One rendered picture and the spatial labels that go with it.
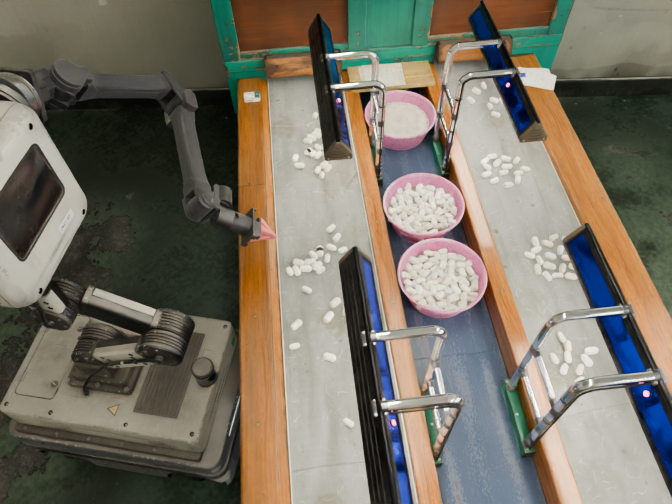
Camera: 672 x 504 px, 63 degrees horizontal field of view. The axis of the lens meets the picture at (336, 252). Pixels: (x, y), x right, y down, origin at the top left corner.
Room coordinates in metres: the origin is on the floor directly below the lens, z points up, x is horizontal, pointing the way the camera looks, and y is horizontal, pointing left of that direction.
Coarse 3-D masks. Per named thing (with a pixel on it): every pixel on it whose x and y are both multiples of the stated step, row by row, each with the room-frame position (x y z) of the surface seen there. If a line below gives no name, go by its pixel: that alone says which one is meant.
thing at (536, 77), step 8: (520, 72) 1.82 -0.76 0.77; (528, 72) 1.82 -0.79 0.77; (536, 72) 1.82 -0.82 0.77; (544, 72) 1.82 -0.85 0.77; (528, 80) 1.77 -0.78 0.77; (536, 80) 1.77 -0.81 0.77; (544, 80) 1.77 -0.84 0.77; (552, 80) 1.77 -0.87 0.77; (544, 88) 1.72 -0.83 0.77; (552, 88) 1.72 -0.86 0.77
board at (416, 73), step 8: (408, 64) 1.89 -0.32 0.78; (416, 64) 1.89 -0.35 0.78; (424, 64) 1.89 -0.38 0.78; (352, 72) 1.85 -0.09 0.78; (408, 72) 1.84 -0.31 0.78; (416, 72) 1.84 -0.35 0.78; (424, 72) 1.84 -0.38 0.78; (352, 80) 1.80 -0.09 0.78; (360, 80) 1.80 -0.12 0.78; (408, 80) 1.79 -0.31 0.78; (416, 80) 1.79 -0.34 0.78; (424, 80) 1.79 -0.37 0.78; (432, 80) 1.78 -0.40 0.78; (392, 88) 1.75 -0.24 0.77; (400, 88) 1.76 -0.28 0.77
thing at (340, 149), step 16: (320, 16) 1.72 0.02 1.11; (320, 32) 1.62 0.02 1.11; (320, 48) 1.54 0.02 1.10; (320, 64) 1.47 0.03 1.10; (336, 64) 1.52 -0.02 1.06; (320, 80) 1.41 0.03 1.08; (336, 80) 1.42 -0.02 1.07; (320, 96) 1.35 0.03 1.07; (336, 96) 1.33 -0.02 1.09; (320, 112) 1.29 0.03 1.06; (336, 112) 1.23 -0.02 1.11; (320, 128) 1.23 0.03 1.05; (336, 128) 1.16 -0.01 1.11; (336, 144) 1.11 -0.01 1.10
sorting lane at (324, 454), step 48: (288, 96) 1.77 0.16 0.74; (288, 144) 1.50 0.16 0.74; (288, 192) 1.26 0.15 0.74; (336, 192) 1.26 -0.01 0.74; (288, 240) 1.06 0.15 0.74; (288, 288) 0.88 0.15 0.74; (336, 288) 0.87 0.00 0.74; (288, 336) 0.72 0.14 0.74; (336, 336) 0.71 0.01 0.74; (288, 384) 0.58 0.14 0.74; (336, 384) 0.57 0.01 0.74; (288, 432) 0.45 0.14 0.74; (336, 432) 0.44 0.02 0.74; (336, 480) 0.32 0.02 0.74
